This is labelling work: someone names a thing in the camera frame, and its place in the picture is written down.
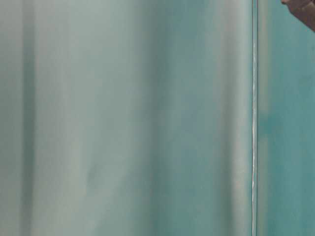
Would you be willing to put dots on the dark blurred gripper part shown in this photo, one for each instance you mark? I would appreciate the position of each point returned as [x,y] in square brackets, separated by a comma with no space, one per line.
[303,10]

